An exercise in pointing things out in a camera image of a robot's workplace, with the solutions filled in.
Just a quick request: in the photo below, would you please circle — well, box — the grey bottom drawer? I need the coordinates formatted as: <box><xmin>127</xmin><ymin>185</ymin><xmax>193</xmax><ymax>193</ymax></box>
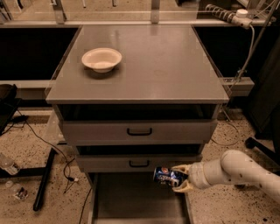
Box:
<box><xmin>87</xmin><ymin>172</ymin><xmax>191</xmax><ymax>224</ymax></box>

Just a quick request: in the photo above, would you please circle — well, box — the black floor cable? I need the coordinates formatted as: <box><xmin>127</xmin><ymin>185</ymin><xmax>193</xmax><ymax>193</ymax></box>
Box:
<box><xmin>0</xmin><ymin>108</ymin><xmax>80</xmax><ymax>194</ymax></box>

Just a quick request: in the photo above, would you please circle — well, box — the black top drawer handle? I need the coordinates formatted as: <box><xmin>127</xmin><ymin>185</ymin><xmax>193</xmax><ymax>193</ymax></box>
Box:
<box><xmin>127</xmin><ymin>128</ymin><xmax>153</xmax><ymax>137</ymax></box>

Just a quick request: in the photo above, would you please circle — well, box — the grey drawer cabinet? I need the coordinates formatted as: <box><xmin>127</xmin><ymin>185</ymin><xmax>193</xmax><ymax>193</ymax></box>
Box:
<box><xmin>45</xmin><ymin>24</ymin><xmax>230</xmax><ymax>224</ymax></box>

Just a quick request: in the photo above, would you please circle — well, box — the black bin on left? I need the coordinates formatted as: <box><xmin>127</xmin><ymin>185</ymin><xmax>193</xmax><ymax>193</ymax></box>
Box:
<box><xmin>0</xmin><ymin>84</ymin><xmax>21</xmax><ymax>135</ymax></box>

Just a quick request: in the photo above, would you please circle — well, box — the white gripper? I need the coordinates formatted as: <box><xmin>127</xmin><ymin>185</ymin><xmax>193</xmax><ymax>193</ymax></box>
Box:
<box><xmin>172</xmin><ymin>161</ymin><xmax>222</xmax><ymax>193</ymax></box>

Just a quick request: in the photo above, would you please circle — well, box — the blue pepsi can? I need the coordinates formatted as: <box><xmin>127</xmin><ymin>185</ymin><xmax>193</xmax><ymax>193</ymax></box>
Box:
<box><xmin>153</xmin><ymin>167</ymin><xmax>188</xmax><ymax>187</ymax></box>

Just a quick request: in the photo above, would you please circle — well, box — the grey top drawer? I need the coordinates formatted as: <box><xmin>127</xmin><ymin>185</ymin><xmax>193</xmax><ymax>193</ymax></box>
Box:
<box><xmin>58</xmin><ymin>104</ymin><xmax>217</xmax><ymax>146</ymax></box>

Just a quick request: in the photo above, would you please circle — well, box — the black drawer handle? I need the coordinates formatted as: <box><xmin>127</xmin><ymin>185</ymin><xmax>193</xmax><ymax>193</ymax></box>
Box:
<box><xmin>127</xmin><ymin>128</ymin><xmax>153</xmax><ymax>137</ymax></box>
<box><xmin>129</xmin><ymin>160</ymin><xmax>150</xmax><ymax>168</ymax></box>

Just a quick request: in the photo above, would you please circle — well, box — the white paper bowl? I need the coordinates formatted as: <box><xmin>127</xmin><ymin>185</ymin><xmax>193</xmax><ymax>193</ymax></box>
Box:
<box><xmin>81</xmin><ymin>48</ymin><xmax>123</xmax><ymax>74</ymax></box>

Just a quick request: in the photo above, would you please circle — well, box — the white power cord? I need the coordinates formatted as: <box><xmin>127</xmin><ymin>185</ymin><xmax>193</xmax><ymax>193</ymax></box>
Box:
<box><xmin>210</xmin><ymin>24</ymin><xmax>256</xmax><ymax>147</ymax></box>

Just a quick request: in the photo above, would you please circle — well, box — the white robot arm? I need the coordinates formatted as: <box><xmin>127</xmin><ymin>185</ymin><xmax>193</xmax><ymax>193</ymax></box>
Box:
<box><xmin>172</xmin><ymin>150</ymin><xmax>280</xmax><ymax>203</ymax></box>

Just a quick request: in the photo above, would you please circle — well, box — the black metal stand leg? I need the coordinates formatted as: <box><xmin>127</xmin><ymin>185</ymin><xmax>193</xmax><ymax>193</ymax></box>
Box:
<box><xmin>0</xmin><ymin>148</ymin><xmax>57</xmax><ymax>212</ymax></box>

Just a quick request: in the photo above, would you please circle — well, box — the grey middle drawer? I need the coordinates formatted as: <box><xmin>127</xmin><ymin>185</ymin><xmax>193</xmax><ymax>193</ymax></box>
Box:
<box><xmin>76</xmin><ymin>144</ymin><xmax>202</xmax><ymax>172</ymax></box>

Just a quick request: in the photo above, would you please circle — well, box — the crumpled wrapper litter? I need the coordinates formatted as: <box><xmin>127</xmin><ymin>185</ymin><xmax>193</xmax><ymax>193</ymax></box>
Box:
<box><xmin>12</xmin><ymin>187</ymin><xmax>28</xmax><ymax>200</ymax></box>

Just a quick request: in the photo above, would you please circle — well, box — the grey drawer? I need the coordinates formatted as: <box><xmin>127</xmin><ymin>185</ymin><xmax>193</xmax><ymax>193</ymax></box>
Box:
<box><xmin>58</xmin><ymin>104</ymin><xmax>217</xmax><ymax>146</ymax></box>
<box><xmin>87</xmin><ymin>172</ymin><xmax>191</xmax><ymax>224</ymax></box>
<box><xmin>76</xmin><ymin>144</ymin><xmax>202</xmax><ymax>172</ymax></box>

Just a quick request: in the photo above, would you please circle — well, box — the clear plastic water bottle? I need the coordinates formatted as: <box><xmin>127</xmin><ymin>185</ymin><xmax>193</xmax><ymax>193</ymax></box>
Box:
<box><xmin>0</xmin><ymin>153</ymin><xmax>20</xmax><ymax>175</ymax></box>

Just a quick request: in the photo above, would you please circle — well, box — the black office chair base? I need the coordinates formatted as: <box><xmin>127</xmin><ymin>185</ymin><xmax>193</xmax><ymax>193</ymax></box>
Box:
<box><xmin>244</xmin><ymin>136</ymin><xmax>280</xmax><ymax>189</ymax></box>

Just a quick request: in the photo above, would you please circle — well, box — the black middle drawer handle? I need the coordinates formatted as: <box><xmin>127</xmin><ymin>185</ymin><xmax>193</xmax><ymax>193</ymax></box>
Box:
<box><xmin>129</xmin><ymin>160</ymin><xmax>150</xmax><ymax>168</ymax></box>

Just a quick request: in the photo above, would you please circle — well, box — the white striped power strip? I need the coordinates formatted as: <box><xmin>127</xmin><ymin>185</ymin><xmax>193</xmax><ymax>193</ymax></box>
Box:
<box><xmin>205</xmin><ymin>4</ymin><xmax>252</xmax><ymax>29</ymax></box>

